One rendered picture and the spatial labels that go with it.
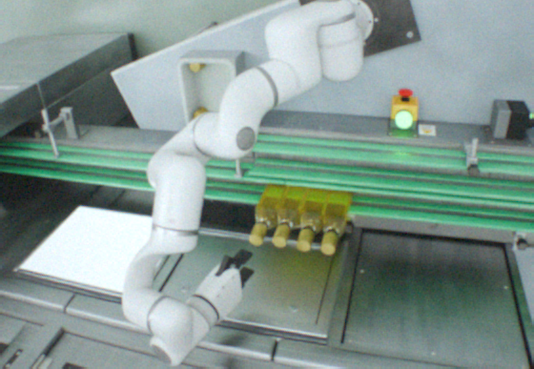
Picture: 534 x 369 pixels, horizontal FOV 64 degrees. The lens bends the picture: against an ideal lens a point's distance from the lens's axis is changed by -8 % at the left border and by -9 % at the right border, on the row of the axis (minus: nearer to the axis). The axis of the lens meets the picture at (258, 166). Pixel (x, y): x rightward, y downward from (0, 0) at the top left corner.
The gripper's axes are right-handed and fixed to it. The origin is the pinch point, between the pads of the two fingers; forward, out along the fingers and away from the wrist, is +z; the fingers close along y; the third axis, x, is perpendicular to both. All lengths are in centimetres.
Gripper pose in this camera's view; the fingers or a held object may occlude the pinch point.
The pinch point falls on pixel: (243, 265)
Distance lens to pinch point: 105.2
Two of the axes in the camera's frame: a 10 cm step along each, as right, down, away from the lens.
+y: -0.6, -8.6, -5.1
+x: -8.5, -2.3, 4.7
